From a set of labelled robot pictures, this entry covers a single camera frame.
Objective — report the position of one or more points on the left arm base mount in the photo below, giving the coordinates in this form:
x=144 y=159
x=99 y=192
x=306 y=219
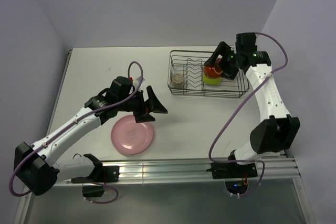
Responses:
x=100 y=180

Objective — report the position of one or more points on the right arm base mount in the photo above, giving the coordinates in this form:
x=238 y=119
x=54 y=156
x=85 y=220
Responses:
x=240 y=174

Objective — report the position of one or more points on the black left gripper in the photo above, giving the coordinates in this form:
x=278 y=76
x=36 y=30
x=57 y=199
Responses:
x=151 y=105

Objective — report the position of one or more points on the pink plate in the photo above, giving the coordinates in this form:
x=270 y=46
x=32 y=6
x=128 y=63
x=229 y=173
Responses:
x=129 y=137

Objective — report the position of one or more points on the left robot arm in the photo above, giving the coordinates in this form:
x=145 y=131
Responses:
x=36 y=164

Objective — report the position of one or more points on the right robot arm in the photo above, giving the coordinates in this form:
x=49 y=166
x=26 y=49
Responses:
x=277 y=128

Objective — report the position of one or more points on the aluminium table rail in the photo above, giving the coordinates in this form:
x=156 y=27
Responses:
x=192 y=170

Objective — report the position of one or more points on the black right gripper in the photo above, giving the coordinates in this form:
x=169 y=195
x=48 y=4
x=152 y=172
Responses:
x=221 y=49

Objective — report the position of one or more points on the white and green bowl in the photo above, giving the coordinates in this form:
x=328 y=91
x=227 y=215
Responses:
x=211 y=81

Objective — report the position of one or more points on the orange and black mug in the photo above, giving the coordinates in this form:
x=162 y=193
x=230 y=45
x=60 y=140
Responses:
x=213 y=72

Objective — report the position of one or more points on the speckled ceramic ramekin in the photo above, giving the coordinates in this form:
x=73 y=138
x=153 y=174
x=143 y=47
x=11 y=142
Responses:
x=178 y=80

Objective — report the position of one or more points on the wire dish rack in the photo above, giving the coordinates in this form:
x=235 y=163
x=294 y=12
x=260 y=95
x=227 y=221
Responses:
x=190 y=64

